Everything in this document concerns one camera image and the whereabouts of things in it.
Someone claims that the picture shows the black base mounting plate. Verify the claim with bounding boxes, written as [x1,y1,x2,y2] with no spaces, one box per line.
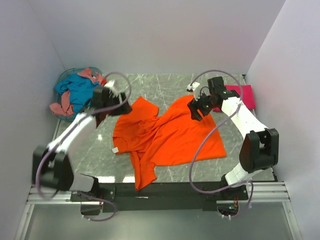
[69,181,251,217]

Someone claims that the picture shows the blue t-shirt in basket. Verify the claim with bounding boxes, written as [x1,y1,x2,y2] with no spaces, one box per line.
[51,73,100,117]

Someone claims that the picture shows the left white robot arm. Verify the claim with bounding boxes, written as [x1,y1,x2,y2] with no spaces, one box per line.
[32,82,132,201]

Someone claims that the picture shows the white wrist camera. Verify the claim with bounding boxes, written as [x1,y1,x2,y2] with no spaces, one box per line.
[186,82,201,101]
[102,80,120,96]

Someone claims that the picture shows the pink t-shirt in basket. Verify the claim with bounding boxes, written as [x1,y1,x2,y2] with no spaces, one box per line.
[48,67,108,117]

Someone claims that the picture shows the folded magenta t-shirt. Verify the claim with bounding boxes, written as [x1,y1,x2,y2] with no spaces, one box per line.
[225,85,256,110]

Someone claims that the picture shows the orange t-shirt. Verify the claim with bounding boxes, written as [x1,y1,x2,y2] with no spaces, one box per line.
[112,95,227,191]

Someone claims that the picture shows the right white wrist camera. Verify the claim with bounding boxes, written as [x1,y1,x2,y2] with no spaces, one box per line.
[186,82,201,101]

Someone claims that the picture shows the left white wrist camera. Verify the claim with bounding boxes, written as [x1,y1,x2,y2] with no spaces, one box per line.
[102,80,120,96]

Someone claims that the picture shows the transparent teal laundry basket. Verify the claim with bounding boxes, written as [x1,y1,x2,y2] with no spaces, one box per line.
[53,66,104,123]

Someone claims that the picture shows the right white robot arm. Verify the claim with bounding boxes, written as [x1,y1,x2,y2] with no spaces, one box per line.
[186,76,279,200]

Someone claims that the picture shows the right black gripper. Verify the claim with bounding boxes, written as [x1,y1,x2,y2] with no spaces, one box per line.
[187,90,218,122]

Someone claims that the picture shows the aluminium rail frame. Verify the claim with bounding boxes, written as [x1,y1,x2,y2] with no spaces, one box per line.
[16,123,302,240]

